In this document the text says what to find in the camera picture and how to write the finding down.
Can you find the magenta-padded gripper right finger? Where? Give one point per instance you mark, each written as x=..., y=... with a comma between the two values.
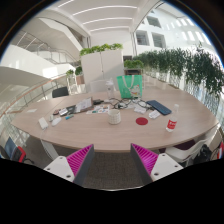
x=146, y=159

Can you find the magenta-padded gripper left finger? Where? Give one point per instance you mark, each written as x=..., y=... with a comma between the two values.
x=78, y=160

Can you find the clear red-label water bottle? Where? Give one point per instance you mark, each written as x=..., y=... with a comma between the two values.
x=171, y=125

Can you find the flat round red coaster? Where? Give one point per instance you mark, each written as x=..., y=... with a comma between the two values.
x=141, y=121

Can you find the white chair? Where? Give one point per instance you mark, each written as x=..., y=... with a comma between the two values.
x=185, y=151

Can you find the small teal tube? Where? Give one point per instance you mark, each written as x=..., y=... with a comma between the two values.
x=69, y=117

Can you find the small white pouch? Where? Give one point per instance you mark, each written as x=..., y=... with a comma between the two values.
x=56, y=121

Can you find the white tissue packet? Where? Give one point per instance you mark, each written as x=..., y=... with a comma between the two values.
x=140, y=109
x=154, y=114

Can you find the white power strip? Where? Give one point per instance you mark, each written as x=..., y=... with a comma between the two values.
x=43, y=123

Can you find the white ribbed mug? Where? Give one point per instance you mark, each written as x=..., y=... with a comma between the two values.
x=114, y=117

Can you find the dark blue keyboard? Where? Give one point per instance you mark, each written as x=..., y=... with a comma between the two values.
x=159, y=107

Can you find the colourful sticker sheet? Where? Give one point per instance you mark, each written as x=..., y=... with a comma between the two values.
x=98, y=110

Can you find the open notebook with papers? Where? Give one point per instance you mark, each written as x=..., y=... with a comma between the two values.
x=82, y=105

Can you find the red and blue chair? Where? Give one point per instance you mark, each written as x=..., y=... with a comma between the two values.
x=18, y=152

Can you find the black power adapter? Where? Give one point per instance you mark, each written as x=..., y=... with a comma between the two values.
x=98, y=101

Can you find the black office chair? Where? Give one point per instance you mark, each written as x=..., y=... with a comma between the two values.
x=60, y=92

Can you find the green tote bag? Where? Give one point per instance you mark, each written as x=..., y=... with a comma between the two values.
x=129, y=87

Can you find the brown planter with plant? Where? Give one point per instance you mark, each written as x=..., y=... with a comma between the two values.
x=79, y=78

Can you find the white cabinet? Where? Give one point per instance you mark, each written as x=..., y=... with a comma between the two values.
x=101, y=68

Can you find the long green plant hedge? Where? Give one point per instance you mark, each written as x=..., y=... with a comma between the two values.
x=186, y=65

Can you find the green plants atop cabinet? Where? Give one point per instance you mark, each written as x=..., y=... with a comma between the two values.
x=100, y=48

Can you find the white staircase with railing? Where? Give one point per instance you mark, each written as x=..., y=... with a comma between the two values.
x=46, y=50

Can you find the ceiling light strips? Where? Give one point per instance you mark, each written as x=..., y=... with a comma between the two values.
x=105, y=20

